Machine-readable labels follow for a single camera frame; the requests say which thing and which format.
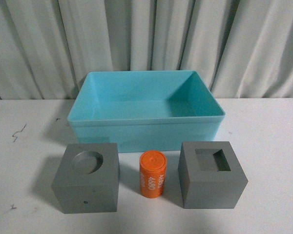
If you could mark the gray cube with square recess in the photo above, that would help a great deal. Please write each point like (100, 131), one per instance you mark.
(210, 175)

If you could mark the orange cylinder with white numbers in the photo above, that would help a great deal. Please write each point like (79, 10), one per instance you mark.
(153, 167)

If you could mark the light blue plastic box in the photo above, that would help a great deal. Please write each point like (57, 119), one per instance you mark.
(145, 110)

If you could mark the gray cube with round recess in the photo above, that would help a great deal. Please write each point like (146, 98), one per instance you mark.
(87, 179)

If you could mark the white pleated curtain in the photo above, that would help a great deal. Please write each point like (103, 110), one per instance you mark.
(240, 48)

